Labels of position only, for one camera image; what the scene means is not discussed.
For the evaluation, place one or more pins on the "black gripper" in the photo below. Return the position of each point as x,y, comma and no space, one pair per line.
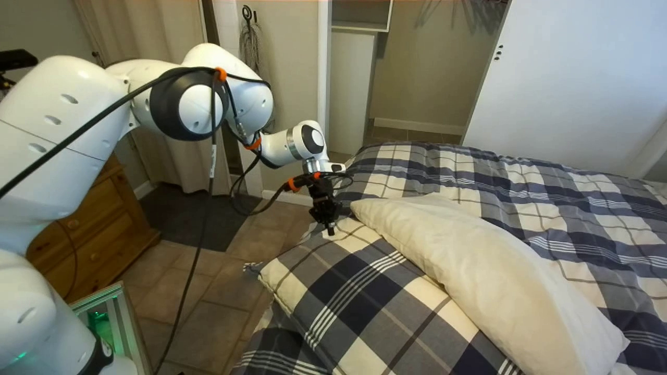
326,190

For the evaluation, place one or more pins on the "large checked pillow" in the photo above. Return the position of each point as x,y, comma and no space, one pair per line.
361,305

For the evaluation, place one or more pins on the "white pillow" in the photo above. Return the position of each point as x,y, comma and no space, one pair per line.
487,278

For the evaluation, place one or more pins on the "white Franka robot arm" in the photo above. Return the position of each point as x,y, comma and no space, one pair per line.
54,153

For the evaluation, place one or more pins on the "dark floor mat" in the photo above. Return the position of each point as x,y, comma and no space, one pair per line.
199,215

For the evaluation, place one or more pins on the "beige curtain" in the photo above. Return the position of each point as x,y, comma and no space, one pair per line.
167,166

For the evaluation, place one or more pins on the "bed with plaid comforter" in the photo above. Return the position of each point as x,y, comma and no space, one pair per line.
569,209

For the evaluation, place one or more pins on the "wooden dresser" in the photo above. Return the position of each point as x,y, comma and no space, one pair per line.
91,236

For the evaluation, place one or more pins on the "white closet door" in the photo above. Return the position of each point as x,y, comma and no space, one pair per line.
576,75

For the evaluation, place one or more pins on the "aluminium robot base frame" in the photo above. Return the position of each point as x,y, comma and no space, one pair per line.
110,318

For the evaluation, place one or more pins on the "black camera stand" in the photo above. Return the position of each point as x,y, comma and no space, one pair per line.
12,58

